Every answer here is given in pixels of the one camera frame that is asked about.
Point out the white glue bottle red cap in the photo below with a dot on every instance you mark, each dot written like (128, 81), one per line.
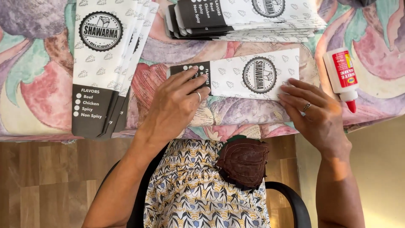
(343, 74)

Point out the person's right hand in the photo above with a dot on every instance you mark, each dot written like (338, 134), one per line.
(319, 123)

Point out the printed paper food sleeve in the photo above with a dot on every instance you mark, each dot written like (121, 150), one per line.
(231, 76)

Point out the brown leather leaf patch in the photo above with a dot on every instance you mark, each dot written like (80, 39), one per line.
(243, 163)

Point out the floral pastel tablecloth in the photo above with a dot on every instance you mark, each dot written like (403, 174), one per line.
(34, 82)

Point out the stack of finished folded wrappers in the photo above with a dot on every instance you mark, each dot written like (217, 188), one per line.
(240, 19)

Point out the black chair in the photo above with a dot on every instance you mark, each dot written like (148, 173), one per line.
(294, 202)

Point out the person's left hand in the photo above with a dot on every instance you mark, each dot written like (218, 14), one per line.
(171, 107)

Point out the person's left fingers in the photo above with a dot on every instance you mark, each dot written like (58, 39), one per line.
(193, 80)

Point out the person's floral patterned dress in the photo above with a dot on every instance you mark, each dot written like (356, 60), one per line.
(189, 193)

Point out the person's right fingers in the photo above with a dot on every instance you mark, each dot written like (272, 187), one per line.
(294, 93)

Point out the pile of flat unglued wrappers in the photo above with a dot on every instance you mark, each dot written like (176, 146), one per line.
(98, 72)

